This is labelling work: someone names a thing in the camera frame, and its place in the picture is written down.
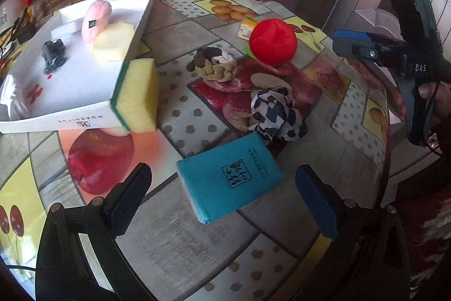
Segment yellow green scrub sponge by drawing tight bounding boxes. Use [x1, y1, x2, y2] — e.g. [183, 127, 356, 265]
[110, 58, 159, 133]

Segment white cloth in tray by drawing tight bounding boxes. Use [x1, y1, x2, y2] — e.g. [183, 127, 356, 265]
[1, 74, 30, 121]

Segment black white patterned scrunchie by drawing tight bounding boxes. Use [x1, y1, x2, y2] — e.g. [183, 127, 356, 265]
[248, 86, 307, 144]

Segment brown white braided scrunchie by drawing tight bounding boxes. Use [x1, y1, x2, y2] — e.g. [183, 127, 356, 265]
[187, 47, 238, 82]

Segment red plush apple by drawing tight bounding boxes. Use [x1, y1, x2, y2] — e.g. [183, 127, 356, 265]
[248, 18, 297, 67]

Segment white cardboard box tray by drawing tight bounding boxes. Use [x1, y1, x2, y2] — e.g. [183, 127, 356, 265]
[1, 0, 154, 134]

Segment white foam block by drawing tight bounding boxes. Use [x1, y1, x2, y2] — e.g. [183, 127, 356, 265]
[50, 18, 83, 41]

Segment teal tissue pack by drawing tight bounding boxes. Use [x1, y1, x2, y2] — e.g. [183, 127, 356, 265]
[176, 133, 284, 225]

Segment blue grey braided scrunchie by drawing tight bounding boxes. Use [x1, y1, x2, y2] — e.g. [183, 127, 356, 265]
[41, 39, 67, 76]

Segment person's right hand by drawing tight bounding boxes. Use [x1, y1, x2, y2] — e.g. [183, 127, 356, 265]
[394, 81, 451, 127]

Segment pink plush peach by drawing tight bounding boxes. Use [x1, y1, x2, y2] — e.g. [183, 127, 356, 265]
[81, 0, 112, 45]

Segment pale yellow octagonal sponge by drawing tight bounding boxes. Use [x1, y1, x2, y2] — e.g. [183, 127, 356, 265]
[93, 21, 134, 62]

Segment fruit pattern tablecloth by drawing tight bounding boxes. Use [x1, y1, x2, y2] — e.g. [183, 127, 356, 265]
[0, 0, 392, 301]

